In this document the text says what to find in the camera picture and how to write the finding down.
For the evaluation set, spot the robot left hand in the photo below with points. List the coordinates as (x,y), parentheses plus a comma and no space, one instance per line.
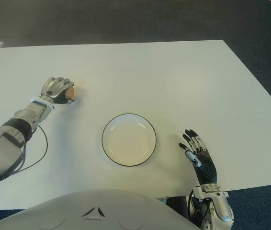
(53,87)

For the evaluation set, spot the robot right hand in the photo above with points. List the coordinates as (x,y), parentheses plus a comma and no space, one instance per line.
(207,171)

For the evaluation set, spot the red yellow apple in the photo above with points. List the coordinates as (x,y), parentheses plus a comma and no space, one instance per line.
(71,93)

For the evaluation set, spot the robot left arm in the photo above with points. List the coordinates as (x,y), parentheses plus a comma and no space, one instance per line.
(6,143)

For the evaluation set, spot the white plate with black rim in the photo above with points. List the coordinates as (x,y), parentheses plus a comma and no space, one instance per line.
(129,141)

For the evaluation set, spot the grey robot torso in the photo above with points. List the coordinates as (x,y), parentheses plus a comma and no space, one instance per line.
(90,210)

